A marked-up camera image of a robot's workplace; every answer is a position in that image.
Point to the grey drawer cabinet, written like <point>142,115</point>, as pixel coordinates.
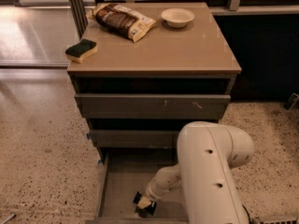
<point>195,59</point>

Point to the grey open bottom drawer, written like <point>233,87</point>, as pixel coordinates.
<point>123,178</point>

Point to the grey top drawer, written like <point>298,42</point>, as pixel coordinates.
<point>151,106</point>

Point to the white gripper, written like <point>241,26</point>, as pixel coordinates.
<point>151,194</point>

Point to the metal floor vent grate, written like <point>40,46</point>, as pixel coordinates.
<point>276,220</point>

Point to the metal rod on floor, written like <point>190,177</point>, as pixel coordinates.
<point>5,221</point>

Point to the white ceramic bowl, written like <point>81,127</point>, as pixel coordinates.
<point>177,17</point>

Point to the dark blue rxbar wrapper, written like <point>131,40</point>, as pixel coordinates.
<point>142,212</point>

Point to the dark metal window post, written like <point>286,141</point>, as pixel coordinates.
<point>78,12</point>

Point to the yellow green sponge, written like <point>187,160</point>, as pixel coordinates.
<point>81,51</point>

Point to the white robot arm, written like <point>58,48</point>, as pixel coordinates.
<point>207,152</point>

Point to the grey middle drawer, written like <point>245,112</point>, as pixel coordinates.
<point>134,139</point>

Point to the brown and cream chip bag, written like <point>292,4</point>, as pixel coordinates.
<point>122,20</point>

